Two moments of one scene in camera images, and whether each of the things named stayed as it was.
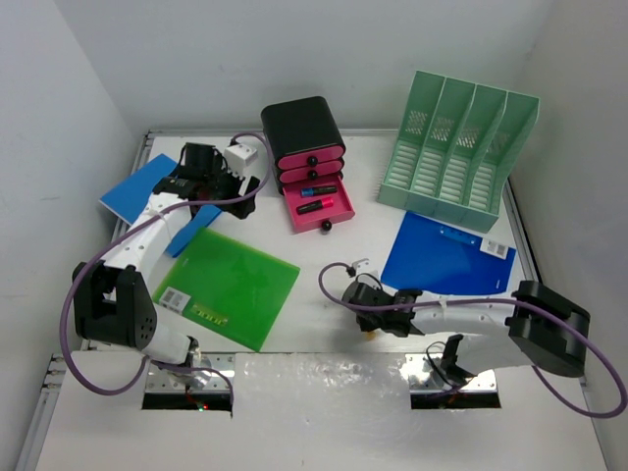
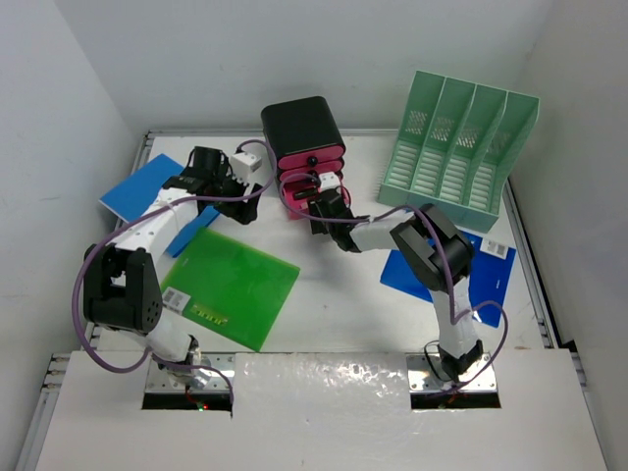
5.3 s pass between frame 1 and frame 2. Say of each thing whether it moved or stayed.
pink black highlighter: moved
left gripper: stayed
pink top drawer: stayed
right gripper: moved
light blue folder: stayed
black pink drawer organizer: stayed
